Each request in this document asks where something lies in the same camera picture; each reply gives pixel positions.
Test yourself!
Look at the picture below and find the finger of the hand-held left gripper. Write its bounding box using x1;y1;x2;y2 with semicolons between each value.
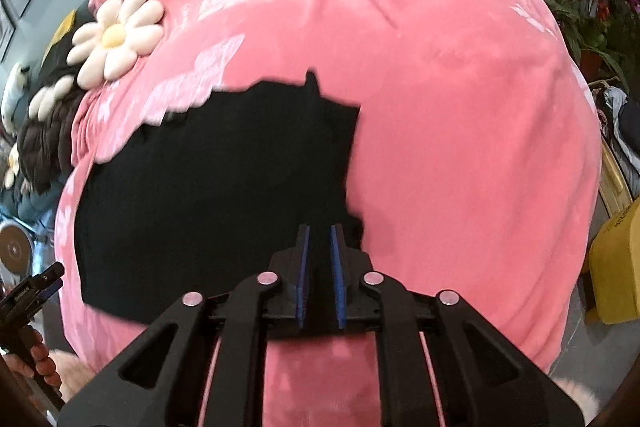
31;262;65;289
27;279;63;308

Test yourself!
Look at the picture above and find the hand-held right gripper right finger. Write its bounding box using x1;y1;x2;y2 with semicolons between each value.
329;223;586;427

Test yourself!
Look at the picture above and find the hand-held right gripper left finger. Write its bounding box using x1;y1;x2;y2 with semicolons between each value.
59;223;313;427

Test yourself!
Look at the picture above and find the black sweater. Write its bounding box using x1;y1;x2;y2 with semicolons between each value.
72;68;366;325

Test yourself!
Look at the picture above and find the person's left hand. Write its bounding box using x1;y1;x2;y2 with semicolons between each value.
2;341;63;400

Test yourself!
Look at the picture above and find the small daisy flower pillow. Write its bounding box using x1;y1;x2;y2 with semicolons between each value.
2;144;21;188

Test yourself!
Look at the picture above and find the brown puffer jacket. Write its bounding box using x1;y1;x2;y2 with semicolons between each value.
17;92;86;195

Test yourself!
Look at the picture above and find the pink printed blanket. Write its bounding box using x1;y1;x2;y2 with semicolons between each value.
55;0;603;427

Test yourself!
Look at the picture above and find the medium daisy flower pillow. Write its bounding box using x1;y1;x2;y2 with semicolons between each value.
28;74;76;120

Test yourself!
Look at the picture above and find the white plush toy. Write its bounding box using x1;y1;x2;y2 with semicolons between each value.
0;62;31;132

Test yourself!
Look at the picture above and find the black cloth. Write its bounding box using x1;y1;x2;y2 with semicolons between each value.
50;37;86;82

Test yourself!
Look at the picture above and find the yellow cushion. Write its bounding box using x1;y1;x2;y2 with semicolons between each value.
45;9;76;58

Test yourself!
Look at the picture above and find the large daisy flower pillow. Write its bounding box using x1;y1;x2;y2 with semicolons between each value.
66;0;166;88

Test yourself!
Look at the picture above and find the yellow box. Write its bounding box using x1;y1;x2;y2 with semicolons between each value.
585;199;640;325

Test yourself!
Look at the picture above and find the grey-blue garment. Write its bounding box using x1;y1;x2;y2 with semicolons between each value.
597;82;640;198

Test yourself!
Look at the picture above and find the red flower pot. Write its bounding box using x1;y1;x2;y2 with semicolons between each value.
580;49;606;78

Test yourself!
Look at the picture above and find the green potted plant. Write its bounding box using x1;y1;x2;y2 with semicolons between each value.
545;0;631;92

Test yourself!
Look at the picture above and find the gold frame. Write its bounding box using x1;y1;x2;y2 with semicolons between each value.
600;142;631;212

